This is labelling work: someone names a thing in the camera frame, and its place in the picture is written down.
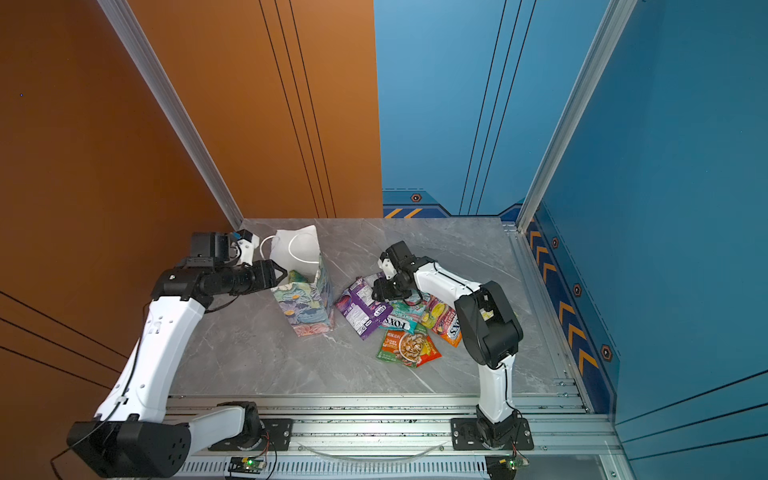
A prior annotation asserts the teal Fox's mint candy bag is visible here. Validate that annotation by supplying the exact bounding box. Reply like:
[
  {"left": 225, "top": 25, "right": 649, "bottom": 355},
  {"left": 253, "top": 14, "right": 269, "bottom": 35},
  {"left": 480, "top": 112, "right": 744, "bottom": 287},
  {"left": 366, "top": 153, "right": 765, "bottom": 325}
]
[{"left": 380, "top": 295, "right": 426, "bottom": 333}]

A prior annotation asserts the floral paper gift bag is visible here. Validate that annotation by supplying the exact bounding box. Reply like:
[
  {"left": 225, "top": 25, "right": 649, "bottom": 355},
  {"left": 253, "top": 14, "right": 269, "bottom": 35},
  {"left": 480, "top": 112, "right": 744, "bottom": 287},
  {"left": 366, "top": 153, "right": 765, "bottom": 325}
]
[{"left": 259, "top": 225, "right": 334, "bottom": 337}]

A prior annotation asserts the purple Fox's berries candy bag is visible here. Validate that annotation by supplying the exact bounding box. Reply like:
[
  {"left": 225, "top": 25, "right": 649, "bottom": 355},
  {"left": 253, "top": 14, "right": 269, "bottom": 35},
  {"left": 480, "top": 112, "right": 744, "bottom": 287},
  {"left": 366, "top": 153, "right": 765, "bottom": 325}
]
[{"left": 335, "top": 273, "right": 393, "bottom": 340}]

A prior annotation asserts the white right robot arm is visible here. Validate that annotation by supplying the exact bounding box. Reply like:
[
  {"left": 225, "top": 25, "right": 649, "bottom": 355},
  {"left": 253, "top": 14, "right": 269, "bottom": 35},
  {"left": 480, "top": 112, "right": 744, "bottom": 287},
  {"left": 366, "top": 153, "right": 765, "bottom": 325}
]
[{"left": 373, "top": 241, "right": 534, "bottom": 451}]

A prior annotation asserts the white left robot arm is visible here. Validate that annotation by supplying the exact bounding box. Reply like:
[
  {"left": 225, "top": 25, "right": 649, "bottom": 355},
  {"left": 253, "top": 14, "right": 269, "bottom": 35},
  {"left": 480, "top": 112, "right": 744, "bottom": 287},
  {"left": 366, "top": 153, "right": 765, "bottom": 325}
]
[{"left": 66, "top": 258, "right": 288, "bottom": 479}]

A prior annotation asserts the green noodle snack packet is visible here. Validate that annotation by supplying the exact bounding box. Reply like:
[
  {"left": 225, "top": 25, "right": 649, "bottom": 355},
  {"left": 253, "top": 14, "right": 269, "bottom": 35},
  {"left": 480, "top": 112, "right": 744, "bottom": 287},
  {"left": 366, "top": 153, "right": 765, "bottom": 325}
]
[{"left": 376, "top": 330, "right": 427, "bottom": 368}]

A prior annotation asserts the red snack packet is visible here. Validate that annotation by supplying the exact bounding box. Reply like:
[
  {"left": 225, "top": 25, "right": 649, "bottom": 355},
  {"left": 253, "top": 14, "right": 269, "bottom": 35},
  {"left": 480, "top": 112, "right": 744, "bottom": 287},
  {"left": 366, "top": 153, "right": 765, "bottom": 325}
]
[{"left": 416, "top": 337, "right": 442, "bottom": 367}]

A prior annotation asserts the left green circuit board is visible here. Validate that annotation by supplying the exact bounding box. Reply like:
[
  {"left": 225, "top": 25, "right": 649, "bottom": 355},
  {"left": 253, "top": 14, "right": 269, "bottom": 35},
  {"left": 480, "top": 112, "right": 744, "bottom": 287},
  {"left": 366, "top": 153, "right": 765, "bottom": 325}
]
[{"left": 227, "top": 456, "right": 269, "bottom": 476}]

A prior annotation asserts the right circuit board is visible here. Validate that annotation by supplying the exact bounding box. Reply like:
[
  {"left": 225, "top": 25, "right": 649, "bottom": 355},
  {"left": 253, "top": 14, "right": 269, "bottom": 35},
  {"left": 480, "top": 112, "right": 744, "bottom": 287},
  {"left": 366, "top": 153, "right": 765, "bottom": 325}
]
[{"left": 485, "top": 456, "right": 530, "bottom": 480}]

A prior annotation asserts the aluminium rail frame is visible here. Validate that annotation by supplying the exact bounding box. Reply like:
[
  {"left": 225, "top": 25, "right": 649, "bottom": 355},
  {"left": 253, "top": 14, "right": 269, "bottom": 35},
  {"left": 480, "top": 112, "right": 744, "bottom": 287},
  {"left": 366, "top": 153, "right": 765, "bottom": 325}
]
[{"left": 178, "top": 384, "right": 633, "bottom": 479}]

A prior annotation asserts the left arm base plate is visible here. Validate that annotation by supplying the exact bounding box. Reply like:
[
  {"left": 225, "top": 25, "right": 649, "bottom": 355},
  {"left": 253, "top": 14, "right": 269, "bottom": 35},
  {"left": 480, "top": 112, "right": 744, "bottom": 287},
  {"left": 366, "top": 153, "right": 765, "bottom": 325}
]
[{"left": 208, "top": 418, "right": 294, "bottom": 453}]

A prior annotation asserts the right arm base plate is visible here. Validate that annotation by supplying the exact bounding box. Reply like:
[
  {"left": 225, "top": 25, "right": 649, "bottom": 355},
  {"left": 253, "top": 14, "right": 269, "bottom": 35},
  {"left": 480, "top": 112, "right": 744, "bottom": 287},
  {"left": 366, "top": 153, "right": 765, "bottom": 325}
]
[{"left": 450, "top": 415, "right": 535, "bottom": 451}]

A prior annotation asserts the left aluminium corner post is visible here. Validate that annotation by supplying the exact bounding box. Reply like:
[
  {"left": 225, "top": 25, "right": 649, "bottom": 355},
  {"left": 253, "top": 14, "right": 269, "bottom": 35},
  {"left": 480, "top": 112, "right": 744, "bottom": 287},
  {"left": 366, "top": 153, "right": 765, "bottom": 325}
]
[{"left": 97, "top": 0, "right": 244, "bottom": 227}]

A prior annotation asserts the aluminium corner post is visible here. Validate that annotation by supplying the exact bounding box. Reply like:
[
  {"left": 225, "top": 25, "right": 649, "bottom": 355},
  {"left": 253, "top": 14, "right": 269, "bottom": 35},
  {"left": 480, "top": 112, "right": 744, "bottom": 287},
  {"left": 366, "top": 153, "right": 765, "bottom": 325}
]
[
  {"left": 515, "top": 0, "right": 638, "bottom": 234},
  {"left": 97, "top": 0, "right": 244, "bottom": 227}
]

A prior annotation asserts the right aluminium corner post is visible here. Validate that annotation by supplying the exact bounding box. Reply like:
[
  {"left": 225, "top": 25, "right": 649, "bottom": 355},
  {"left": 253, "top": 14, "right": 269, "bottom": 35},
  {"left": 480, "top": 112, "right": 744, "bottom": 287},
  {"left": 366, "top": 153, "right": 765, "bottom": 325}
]
[{"left": 515, "top": 0, "right": 638, "bottom": 234}]

